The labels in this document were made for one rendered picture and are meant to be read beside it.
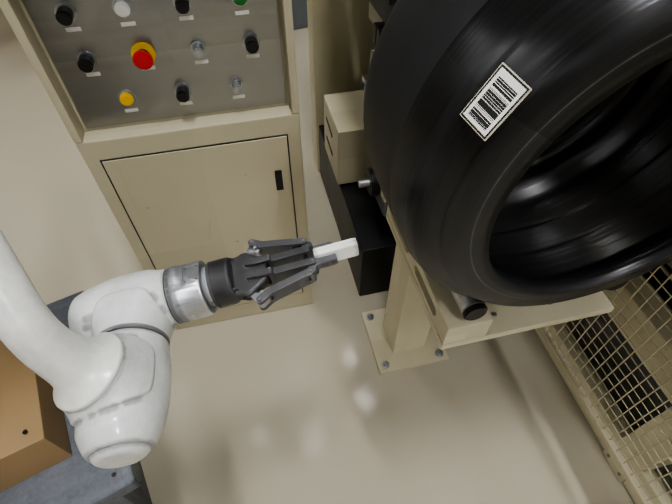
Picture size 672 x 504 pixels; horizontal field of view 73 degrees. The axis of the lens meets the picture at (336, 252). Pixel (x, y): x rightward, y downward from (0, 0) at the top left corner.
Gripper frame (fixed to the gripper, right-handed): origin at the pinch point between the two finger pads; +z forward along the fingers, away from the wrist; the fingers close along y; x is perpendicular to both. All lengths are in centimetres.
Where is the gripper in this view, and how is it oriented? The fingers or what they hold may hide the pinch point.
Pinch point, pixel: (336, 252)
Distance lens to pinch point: 72.2
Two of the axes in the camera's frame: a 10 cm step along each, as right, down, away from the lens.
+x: 1.3, 6.0, 7.9
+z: 9.6, -2.6, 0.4
